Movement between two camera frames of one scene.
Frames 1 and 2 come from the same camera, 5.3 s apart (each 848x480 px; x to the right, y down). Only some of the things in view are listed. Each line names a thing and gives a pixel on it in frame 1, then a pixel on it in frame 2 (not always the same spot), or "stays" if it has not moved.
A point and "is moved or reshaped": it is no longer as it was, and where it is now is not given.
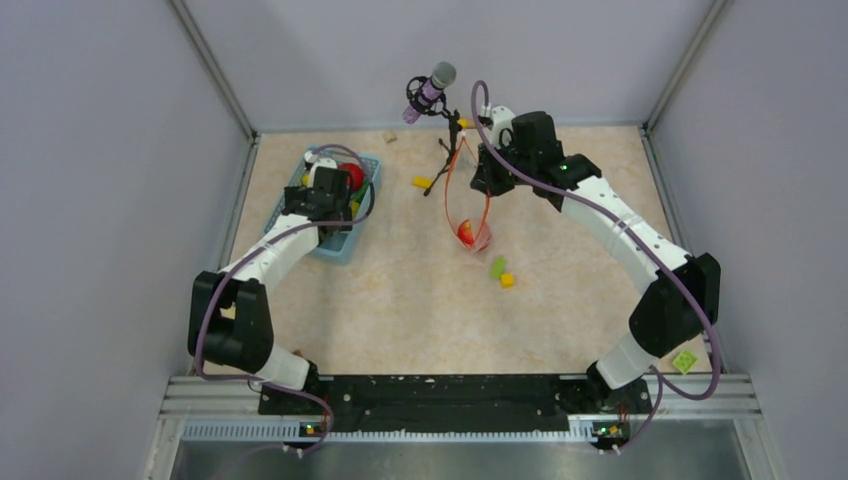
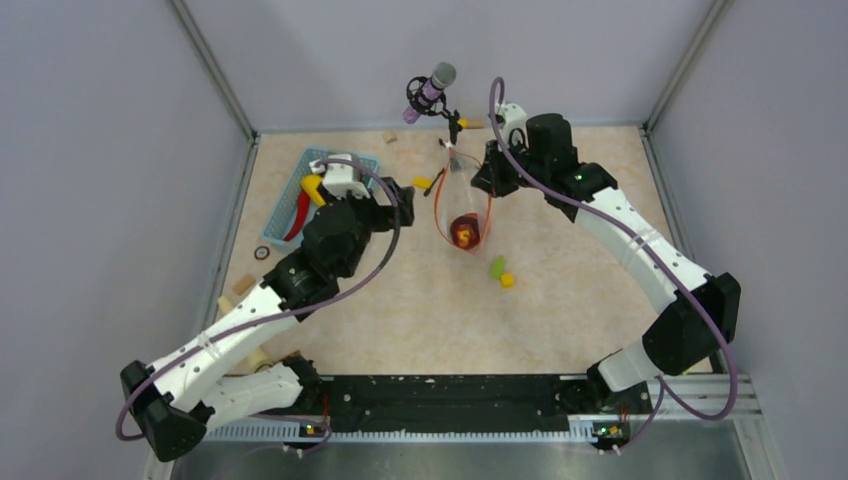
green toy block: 497,267 stays
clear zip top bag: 468,208 is moved or reshaped
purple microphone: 443,76 stays
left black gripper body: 297,194 → 375,217
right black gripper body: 498,177 stays
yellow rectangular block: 422,182 stays
